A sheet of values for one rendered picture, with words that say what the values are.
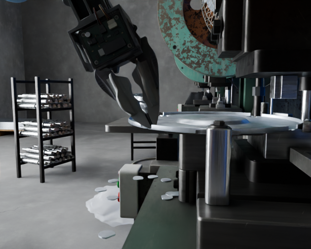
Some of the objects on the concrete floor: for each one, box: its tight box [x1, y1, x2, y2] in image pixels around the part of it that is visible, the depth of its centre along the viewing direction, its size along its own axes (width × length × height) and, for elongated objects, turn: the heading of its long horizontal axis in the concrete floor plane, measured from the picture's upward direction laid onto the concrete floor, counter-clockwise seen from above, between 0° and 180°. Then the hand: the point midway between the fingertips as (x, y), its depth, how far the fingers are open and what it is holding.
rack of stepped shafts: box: [11, 77, 76, 183], centre depth 281 cm, size 43×46×95 cm
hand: (149, 118), depth 41 cm, fingers closed
